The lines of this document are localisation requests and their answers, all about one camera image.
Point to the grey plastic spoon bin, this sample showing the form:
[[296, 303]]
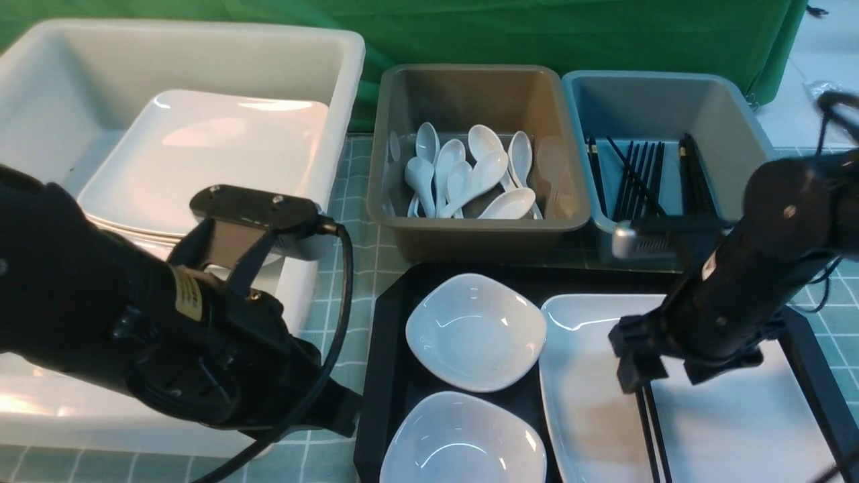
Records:
[[454, 98]]

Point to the green backdrop cloth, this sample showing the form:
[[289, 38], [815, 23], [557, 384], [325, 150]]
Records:
[[746, 42]]

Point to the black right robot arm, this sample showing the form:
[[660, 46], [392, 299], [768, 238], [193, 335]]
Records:
[[799, 217]]

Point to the white spoon right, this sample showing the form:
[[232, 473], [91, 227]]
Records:
[[520, 155]]

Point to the large white plastic tub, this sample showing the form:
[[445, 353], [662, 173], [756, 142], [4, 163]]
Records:
[[70, 90]]

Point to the stack of white plates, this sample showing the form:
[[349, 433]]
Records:
[[186, 141]]

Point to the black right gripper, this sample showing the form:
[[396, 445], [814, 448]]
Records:
[[712, 329]]

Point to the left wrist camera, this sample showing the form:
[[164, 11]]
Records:
[[237, 229]]

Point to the clear plastic bag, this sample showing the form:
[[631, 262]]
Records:
[[815, 88]]

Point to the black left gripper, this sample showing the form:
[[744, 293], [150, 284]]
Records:
[[206, 355]]

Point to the green checkered tablecloth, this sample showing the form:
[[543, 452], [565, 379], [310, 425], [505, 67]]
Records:
[[319, 456]]

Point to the white spoon upper left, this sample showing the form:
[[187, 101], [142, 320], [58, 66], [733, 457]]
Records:
[[428, 144]]

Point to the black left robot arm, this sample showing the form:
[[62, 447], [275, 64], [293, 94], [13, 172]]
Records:
[[68, 294]]

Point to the black chopstick bundle right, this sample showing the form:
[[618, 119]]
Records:
[[695, 194]]

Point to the blue plastic chopstick bin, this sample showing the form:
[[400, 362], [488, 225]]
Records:
[[638, 106]]

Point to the white spoon far left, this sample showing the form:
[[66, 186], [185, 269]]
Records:
[[419, 175]]

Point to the white spoon upper centre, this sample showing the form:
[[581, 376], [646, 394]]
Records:
[[482, 141]]

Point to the white square bowl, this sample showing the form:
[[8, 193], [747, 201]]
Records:
[[455, 437], [476, 334]]

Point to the black chopstick bundle centre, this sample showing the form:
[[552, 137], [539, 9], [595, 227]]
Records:
[[641, 181]]

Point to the white spoon lower centre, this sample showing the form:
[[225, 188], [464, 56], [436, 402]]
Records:
[[457, 189]]

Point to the black chopstick bundle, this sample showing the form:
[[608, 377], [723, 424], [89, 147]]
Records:
[[641, 181], [695, 194]]

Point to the white rectangular rice plate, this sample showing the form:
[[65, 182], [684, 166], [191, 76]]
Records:
[[749, 425]]

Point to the white ceramic soup spoon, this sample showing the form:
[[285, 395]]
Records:
[[484, 176]]

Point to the white spoon front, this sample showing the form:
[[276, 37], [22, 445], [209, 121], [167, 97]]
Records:
[[513, 204]]

